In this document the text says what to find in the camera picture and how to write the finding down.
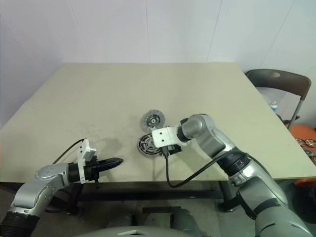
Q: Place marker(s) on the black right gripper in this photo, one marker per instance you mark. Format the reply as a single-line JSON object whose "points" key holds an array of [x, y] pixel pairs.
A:
{"points": [[174, 149]]}

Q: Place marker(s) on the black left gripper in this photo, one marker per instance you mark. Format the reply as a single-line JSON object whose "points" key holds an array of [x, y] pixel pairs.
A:
{"points": [[91, 170]]}

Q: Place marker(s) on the spoked silver rotor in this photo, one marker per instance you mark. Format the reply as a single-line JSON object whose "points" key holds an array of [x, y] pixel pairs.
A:
{"points": [[144, 145]]}

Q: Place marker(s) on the grey round motor lid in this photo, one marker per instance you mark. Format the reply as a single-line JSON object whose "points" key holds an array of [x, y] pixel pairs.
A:
{"points": [[145, 116]]}

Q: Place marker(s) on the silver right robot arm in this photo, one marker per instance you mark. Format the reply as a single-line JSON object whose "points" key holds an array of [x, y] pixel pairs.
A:
{"points": [[205, 133]]}

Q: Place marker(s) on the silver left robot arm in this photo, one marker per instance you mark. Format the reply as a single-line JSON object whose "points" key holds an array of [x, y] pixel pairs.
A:
{"points": [[47, 172]]}

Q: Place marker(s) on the small spoked disc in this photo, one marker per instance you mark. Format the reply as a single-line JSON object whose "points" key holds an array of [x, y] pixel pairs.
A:
{"points": [[311, 143], [300, 142]]}

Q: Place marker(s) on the grey robot torso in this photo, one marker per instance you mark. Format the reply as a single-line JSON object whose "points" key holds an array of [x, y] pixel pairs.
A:
{"points": [[128, 232]]}

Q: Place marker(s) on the dark grey rounded shape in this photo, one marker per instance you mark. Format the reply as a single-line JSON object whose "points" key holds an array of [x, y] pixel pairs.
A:
{"points": [[185, 222]]}

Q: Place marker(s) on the clear plastic bottle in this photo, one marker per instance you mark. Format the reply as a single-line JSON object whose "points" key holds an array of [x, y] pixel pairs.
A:
{"points": [[274, 106]]}

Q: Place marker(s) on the orange container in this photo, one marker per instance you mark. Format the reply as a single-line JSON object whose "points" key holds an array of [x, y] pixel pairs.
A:
{"points": [[301, 130]]}

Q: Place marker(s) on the dark folding chair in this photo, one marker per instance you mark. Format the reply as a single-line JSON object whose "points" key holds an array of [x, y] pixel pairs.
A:
{"points": [[291, 79]]}

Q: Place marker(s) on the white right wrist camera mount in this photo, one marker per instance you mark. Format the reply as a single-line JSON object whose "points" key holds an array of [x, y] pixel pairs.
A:
{"points": [[163, 137]]}

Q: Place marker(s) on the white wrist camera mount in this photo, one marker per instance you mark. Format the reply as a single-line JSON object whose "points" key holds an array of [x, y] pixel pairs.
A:
{"points": [[84, 150], [163, 137]]}

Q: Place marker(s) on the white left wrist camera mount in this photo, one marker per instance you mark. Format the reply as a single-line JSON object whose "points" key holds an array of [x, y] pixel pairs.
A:
{"points": [[84, 150]]}

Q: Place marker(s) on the black table frame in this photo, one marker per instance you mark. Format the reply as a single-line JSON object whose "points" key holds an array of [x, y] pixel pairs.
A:
{"points": [[148, 193]]}

